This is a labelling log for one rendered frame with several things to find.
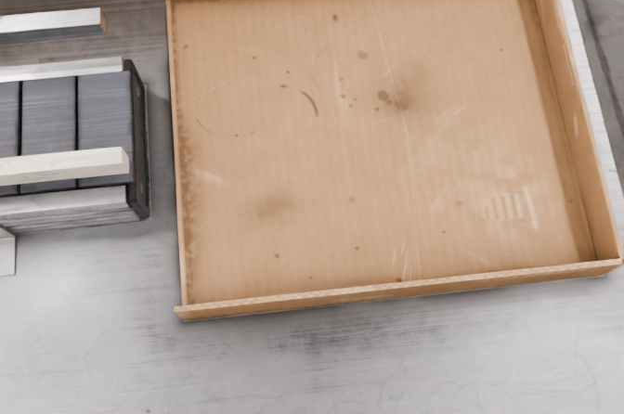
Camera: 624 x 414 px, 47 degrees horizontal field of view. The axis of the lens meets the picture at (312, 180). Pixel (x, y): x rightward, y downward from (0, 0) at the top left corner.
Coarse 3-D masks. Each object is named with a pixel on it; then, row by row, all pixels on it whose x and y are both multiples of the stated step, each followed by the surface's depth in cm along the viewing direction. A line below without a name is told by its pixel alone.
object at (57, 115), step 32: (0, 96) 50; (32, 96) 50; (64, 96) 50; (96, 96) 50; (128, 96) 50; (0, 128) 49; (32, 128) 49; (64, 128) 49; (96, 128) 49; (128, 128) 49; (0, 192) 48; (32, 192) 48
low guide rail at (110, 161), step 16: (0, 160) 45; (16, 160) 45; (32, 160) 45; (48, 160) 45; (64, 160) 45; (80, 160) 45; (96, 160) 45; (112, 160) 45; (128, 160) 47; (0, 176) 45; (16, 176) 45; (32, 176) 45; (48, 176) 46; (64, 176) 46; (80, 176) 46
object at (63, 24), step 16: (0, 16) 43; (16, 16) 43; (32, 16) 43; (48, 16) 43; (64, 16) 43; (80, 16) 43; (96, 16) 43; (0, 32) 42; (16, 32) 43; (32, 32) 43; (48, 32) 43; (64, 32) 43; (80, 32) 43; (96, 32) 44
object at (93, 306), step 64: (0, 0) 58; (64, 0) 58; (128, 0) 58; (64, 256) 52; (128, 256) 52; (0, 320) 50; (64, 320) 50; (128, 320) 50; (192, 320) 50; (256, 320) 50; (320, 320) 50; (384, 320) 50; (448, 320) 50; (512, 320) 50; (576, 320) 51; (0, 384) 49; (64, 384) 49; (128, 384) 49; (192, 384) 49; (256, 384) 49; (320, 384) 49; (384, 384) 49; (448, 384) 49; (512, 384) 49; (576, 384) 49
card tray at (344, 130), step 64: (192, 0) 58; (256, 0) 58; (320, 0) 58; (384, 0) 58; (448, 0) 58; (512, 0) 58; (192, 64) 56; (256, 64) 56; (320, 64) 56; (384, 64) 56; (448, 64) 56; (512, 64) 56; (576, 64) 53; (192, 128) 54; (256, 128) 54; (320, 128) 55; (384, 128) 55; (448, 128) 55; (512, 128) 55; (576, 128) 53; (192, 192) 53; (256, 192) 53; (320, 192) 53; (384, 192) 53; (448, 192) 53; (512, 192) 53; (576, 192) 53; (192, 256) 51; (256, 256) 51; (320, 256) 51; (384, 256) 51; (448, 256) 51; (512, 256) 52; (576, 256) 52
